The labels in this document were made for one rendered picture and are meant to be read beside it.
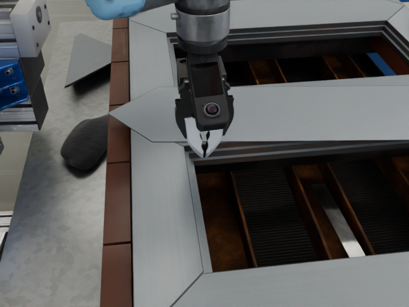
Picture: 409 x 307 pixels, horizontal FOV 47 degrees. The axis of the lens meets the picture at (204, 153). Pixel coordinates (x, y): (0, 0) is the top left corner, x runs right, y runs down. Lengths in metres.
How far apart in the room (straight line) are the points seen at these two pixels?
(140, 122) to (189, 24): 0.28
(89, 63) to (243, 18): 0.44
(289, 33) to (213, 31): 0.61
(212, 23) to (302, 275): 0.35
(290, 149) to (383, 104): 0.22
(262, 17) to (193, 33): 0.64
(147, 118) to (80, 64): 0.52
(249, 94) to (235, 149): 0.16
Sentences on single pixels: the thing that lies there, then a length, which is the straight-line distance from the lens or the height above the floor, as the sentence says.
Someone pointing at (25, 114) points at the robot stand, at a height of 0.77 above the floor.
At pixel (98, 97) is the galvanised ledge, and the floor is 0.68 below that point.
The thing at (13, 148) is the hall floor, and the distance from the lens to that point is 2.34.
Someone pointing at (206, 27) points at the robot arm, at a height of 1.09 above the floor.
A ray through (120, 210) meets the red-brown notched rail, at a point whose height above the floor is 0.83.
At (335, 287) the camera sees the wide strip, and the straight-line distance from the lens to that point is 0.63.
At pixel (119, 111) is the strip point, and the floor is 0.85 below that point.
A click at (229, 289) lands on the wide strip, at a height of 0.85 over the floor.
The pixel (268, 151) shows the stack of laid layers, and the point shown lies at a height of 0.83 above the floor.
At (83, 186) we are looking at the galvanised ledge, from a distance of 1.01.
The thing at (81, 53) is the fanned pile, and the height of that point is 0.72.
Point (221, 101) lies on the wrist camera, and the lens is 0.65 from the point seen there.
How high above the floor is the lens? 1.35
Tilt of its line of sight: 39 degrees down
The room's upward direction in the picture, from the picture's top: straight up
